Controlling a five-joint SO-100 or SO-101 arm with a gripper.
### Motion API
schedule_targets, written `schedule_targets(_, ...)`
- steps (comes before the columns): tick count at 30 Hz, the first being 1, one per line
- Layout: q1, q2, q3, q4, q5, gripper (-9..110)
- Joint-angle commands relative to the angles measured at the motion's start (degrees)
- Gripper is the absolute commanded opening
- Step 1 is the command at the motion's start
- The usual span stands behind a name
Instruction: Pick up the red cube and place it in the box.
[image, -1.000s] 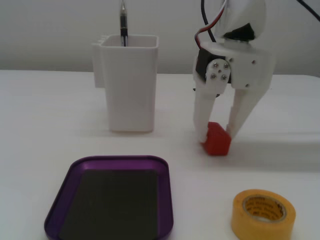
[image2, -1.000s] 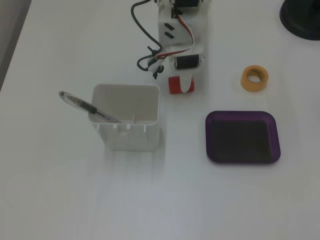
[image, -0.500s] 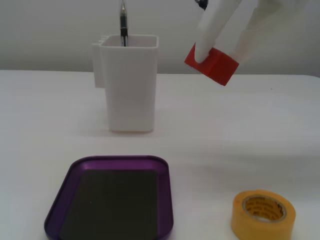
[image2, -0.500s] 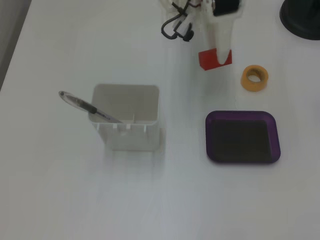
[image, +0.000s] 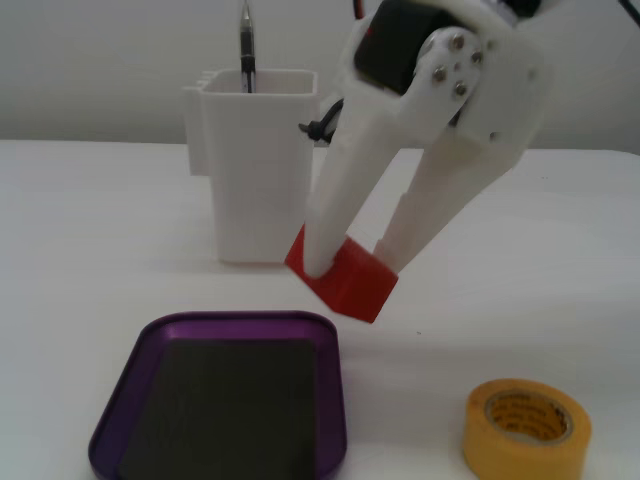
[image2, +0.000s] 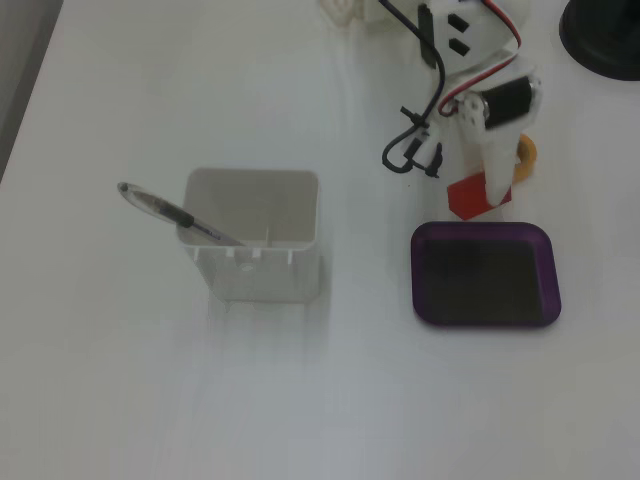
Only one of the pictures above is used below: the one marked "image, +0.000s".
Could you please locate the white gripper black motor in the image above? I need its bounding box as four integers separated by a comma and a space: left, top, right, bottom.
303, 0, 554, 277

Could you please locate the black cable with zip tie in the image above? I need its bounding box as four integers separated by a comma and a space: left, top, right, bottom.
298, 98, 347, 147

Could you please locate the yellow tape roll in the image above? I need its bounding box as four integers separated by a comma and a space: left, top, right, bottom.
462, 378, 593, 480

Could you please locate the red rectangular cube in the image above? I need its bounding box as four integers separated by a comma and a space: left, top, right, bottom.
284, 223, 400, 324

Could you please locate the black ballpoint pen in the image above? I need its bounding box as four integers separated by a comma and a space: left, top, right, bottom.
238, 0, 257, 95

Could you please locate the white plastic pen holder box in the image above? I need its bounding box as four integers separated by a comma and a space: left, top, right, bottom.
182, 69, 326, 265

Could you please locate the purple tray with black pad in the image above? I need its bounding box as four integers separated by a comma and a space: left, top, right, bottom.
88, 310, 349, 480

